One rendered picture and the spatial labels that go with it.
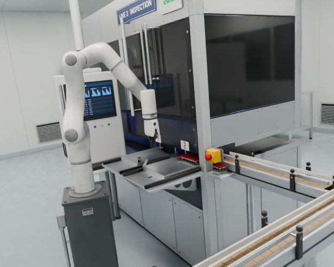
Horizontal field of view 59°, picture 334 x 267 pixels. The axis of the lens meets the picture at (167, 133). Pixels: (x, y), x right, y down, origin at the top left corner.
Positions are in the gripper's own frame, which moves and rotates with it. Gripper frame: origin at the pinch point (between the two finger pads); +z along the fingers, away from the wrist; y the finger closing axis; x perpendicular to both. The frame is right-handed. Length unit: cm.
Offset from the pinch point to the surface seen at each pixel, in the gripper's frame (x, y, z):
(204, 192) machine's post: -28.0, -10.4, 35.9
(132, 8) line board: -28, 58, -87
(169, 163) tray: -22.5, 19.4, 22.1
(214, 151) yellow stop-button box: -28.7, -21.2, 7.2
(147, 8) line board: -28, 36, -83
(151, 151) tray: -29, 54, 21
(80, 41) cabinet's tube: 2, 95, -70
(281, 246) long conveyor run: 9, -92, 17
